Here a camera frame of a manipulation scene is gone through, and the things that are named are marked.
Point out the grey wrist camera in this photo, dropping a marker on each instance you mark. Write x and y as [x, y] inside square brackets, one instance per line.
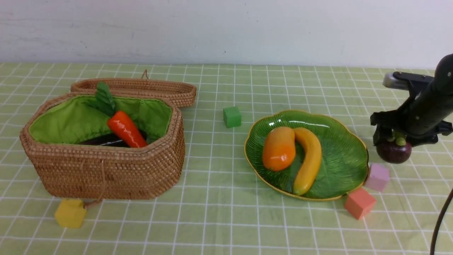
[413, 83]

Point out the woven rattan basket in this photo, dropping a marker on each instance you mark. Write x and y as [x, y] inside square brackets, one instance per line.
[52, 141]

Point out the woven rattan basket lid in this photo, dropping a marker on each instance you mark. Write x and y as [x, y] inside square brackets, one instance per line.
[180, 94]

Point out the dark purple toy mangosteen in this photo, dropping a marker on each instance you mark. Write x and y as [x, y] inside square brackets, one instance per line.
[395, 150]

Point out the yellow hexagonal block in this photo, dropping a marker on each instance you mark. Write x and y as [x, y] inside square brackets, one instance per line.
[70, 213]

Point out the pink-purple cube block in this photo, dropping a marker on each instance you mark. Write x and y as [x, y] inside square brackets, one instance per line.
[378, 177]

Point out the orange toy mango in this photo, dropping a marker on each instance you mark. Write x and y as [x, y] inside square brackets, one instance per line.
[279, 149]

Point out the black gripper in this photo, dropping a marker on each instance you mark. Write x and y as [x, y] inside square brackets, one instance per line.
[421, 117]

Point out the red toy carrot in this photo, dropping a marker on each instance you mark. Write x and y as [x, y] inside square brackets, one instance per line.
[118, 122]

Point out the yellow toy banana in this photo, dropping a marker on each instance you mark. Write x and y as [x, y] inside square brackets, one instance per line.
[311, 163]

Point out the green leaf-shaped glass plate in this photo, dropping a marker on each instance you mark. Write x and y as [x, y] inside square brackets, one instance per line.
[344, 157]

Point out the purple toy eggplant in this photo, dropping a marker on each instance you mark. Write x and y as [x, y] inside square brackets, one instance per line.
[109, 140]

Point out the green cube block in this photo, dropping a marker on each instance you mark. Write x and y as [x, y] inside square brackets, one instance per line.
[232, 117]

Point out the salmon red cube block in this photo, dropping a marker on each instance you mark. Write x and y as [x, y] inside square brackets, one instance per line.
[359, 203]

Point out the green checkered tablecloth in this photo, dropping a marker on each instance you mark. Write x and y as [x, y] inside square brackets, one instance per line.
[220, 207]

